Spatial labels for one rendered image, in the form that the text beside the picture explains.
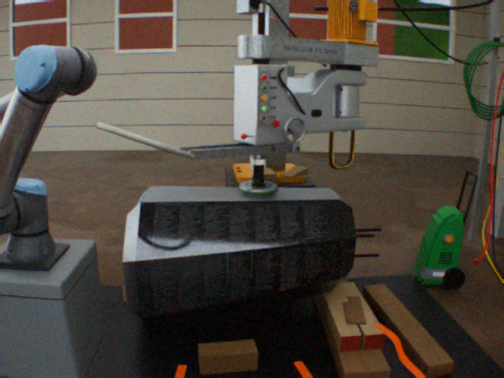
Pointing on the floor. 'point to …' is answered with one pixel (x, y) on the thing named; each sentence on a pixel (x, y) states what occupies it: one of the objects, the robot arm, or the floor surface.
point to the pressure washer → (444, 245)
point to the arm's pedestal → (55, 319)
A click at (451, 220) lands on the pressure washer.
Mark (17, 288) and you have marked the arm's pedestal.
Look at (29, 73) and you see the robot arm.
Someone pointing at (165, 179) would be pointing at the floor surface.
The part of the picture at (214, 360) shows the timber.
